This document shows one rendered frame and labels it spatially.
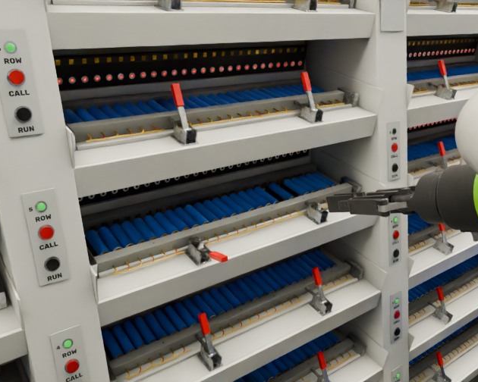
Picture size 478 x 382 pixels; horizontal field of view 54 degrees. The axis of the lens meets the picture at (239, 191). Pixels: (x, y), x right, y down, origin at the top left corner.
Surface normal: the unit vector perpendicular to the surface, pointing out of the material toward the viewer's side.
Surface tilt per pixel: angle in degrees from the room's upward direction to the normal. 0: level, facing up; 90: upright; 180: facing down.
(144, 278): 19
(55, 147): 90
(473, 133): 79
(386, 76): 90
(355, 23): 109
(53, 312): 90
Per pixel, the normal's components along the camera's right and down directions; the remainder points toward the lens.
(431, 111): 0.58, 0.44
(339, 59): -0.81, 0.21
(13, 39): 0.58, 0.14
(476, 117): -0.89, -0.22
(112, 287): 0.10, -0.87
